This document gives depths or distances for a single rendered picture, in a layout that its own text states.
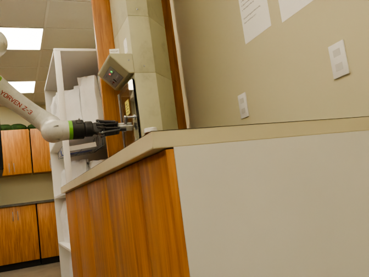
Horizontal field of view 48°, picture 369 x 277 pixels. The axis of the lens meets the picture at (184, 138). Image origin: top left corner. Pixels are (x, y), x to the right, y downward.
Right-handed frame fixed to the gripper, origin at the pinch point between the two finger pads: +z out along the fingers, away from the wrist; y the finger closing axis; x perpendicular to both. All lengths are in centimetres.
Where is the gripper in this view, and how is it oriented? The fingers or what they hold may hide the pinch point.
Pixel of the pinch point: (125, 126)
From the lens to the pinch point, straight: 210.6
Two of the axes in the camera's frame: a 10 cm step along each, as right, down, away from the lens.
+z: 9.2, -0.7, 3.9
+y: -3.6, -5.7, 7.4
